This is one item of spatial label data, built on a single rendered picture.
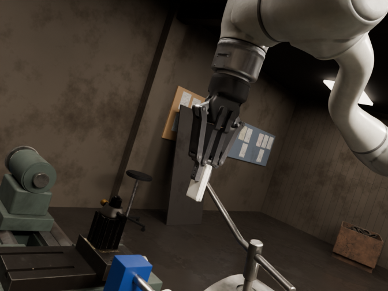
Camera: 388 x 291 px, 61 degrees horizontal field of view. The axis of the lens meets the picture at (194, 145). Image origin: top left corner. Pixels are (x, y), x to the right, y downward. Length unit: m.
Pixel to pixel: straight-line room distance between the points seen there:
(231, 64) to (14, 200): 1.13
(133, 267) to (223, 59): 0.52
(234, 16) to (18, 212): 1.19
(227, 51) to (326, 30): 0.18
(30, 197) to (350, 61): 1.27
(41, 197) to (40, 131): 2.72
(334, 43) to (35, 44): 3.72
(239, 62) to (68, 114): 3.81
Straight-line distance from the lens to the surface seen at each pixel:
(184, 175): 5.25
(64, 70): 4.21
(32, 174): 1.48
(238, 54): 0.59
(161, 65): 4.84
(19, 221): 1.51
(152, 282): 1.22
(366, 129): 0.89
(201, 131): 0.58
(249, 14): 0.59
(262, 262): 0.54
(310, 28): 0.51
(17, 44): 3.99
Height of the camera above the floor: 1.46
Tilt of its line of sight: 2 degrees down
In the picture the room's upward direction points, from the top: 18 degrees clockwise
